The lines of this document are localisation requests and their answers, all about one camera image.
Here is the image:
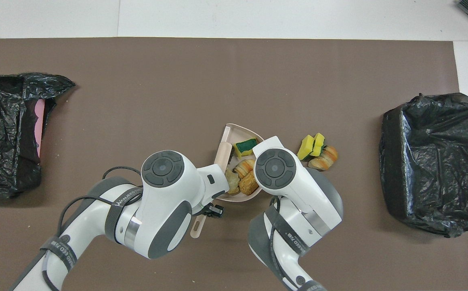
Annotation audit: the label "green and yellow sponge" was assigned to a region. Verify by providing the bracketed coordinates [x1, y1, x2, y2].
[233, 138, 258, 157]

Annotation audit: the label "black bag lined bin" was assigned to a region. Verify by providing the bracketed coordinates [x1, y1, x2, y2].
[379, 93, 468, 238]

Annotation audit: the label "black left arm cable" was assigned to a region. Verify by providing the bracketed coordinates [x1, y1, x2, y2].
[42, 166, 145, 291]

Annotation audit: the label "beige brush black bristles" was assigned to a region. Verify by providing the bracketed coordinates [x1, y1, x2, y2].
[190, 141, 233, 239]

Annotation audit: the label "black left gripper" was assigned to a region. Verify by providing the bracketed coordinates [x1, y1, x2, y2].
[204, 204, 224, 219]

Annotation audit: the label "yellow sponge piece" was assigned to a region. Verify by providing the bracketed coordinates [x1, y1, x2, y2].
[310, 133, 325, 157]
[297, 135, 315, 161]

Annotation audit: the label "orange striped croissant piece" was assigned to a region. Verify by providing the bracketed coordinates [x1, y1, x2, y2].
[234, 158, 256, 179]

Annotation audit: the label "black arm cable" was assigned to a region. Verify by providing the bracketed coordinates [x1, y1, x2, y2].
[269, 197, 301, 285]
[42, 166, 145, 291]

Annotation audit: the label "crumpled black trash bag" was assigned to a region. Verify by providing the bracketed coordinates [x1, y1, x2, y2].
[0, 73, 76, 198]

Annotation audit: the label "brown table mat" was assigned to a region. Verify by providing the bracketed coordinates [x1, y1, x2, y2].
[0, 37, 468, 291]

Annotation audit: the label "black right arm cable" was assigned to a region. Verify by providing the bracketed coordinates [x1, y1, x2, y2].
[269, 197, 301, 285]

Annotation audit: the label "pink plastic bin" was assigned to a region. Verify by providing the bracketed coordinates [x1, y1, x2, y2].
[34, 99, 46, 158]

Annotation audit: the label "beige plastic dustpan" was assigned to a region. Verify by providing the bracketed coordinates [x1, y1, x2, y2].
[216, 123, 264, 202]

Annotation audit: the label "brown oval bread roll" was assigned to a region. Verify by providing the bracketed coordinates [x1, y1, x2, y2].
[239, 171, 259, 196]

